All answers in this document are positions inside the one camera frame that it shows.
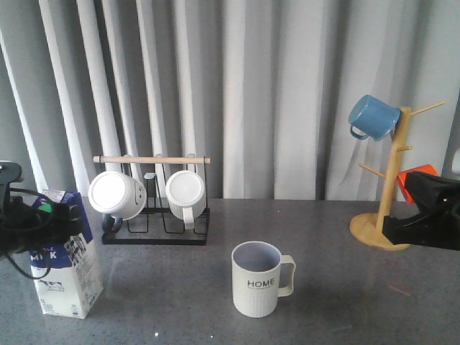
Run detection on black wire mug rack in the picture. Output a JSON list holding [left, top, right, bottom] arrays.
[[93, 155, 211, 246]]

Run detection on white ribbed mug on rack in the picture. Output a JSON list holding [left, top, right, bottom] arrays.
[[165, 170, 206, 229]]

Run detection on grey white curtain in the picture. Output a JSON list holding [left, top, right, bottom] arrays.
[[1, 1, 459, 201]]

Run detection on blue enamel mug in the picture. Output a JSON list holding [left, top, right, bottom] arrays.
[[349, 95, 401, 142]]

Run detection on orange enamel mug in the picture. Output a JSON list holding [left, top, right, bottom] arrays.
[[397, 164, 438, 204]]

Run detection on cream HOME mug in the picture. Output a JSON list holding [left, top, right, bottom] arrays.
[[231, 241, 296, 318]]

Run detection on wooden mug tree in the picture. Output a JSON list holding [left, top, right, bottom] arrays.
[[349, 101, 445, 251]]

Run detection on white smooth mug on rack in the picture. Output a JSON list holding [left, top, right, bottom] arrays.
[[88, 171, 147, 234]]

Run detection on black cable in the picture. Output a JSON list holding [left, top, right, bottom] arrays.
[[0, 187, 65, 280]]

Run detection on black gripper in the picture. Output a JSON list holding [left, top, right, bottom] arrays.
[[1, 161, 84, 259], [382, 171, 459, 251]]

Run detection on Pascual whole milk carton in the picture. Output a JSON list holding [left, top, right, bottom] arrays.
[[29, 190, 103, 318]]

